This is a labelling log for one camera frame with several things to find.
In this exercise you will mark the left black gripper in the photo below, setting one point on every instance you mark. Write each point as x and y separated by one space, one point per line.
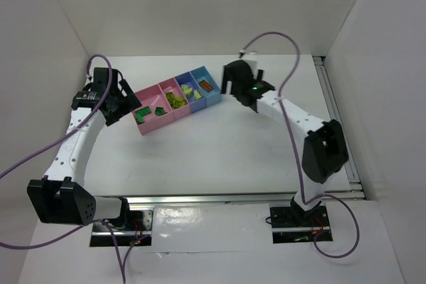
124 105

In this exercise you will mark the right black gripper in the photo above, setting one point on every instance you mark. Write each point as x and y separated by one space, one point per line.
233 78

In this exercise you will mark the long dark green lego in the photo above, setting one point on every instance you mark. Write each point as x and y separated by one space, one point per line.
143 111

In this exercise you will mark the small dark green lego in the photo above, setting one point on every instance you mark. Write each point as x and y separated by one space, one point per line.
139 118

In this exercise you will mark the brown orange lego brick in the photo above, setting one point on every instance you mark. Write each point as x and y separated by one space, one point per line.
206 85

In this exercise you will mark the dark green square lego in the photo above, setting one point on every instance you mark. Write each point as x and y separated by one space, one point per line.
159 111

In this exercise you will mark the pale lime lego bottom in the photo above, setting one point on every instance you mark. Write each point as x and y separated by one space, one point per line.
186 89

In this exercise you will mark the lime long lego brick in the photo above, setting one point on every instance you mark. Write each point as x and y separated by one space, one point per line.
170 97

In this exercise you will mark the small lime lego brick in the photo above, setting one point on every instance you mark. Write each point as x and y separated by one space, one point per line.
180 102

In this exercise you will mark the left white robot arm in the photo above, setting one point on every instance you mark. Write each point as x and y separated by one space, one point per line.
59 196

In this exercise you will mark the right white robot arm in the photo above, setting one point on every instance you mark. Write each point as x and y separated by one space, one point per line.
319 145

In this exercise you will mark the light blue container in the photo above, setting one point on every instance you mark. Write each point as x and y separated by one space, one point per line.
213 97

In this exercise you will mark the large pink container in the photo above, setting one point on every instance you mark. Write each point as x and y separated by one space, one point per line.
153 97

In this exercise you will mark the purple-blue container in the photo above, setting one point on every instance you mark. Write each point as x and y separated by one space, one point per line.
188 79

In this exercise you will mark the small pink container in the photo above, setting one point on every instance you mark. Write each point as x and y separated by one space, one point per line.
171 85

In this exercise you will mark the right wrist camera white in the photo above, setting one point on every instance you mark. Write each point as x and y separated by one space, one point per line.
249 57

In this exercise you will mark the aluminium front rail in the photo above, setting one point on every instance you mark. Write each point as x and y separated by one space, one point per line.
144 201

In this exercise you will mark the aluminium rail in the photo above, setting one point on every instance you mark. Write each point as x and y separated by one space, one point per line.
144 201
356 187

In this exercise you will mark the aluminium right rail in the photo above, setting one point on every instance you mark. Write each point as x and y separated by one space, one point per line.
356 187

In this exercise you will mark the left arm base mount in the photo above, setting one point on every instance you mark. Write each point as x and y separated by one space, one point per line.
132 229

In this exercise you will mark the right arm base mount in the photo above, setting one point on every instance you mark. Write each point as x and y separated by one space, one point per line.
286 229

